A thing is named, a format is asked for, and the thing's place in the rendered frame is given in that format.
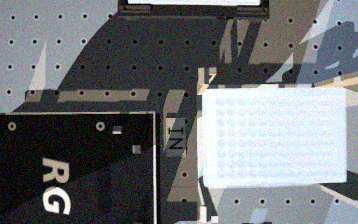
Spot black regrip nest plate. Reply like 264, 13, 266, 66
0, 112, 161, 224

